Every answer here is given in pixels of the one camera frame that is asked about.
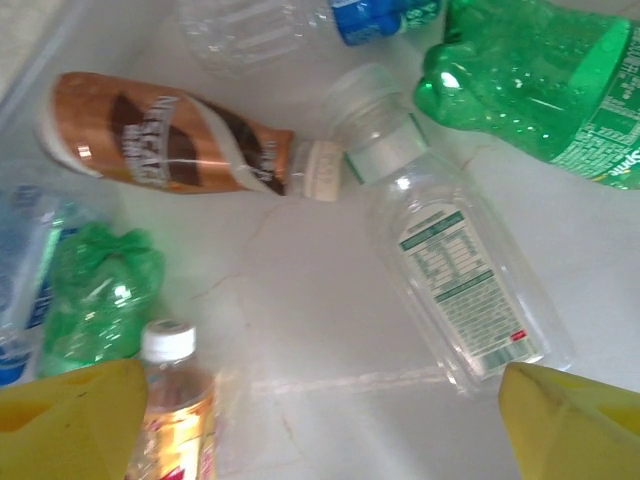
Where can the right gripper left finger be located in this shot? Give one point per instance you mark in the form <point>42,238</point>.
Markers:
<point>75,420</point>

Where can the crushed green Sprite bottle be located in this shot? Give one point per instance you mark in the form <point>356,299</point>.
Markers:
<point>525,85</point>
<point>95,300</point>

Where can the clear bottle pale blue label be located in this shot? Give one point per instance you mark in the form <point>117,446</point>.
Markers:
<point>25,260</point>

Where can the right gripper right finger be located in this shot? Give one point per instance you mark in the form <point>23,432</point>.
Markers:
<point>575,430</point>

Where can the brown coffee drink bottle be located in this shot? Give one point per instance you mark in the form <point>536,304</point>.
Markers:
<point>150,140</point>

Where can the orange tea bottle red label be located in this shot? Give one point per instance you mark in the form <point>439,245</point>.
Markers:
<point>175,400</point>

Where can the square clear bottle green label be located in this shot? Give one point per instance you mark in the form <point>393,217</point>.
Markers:
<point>450,260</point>

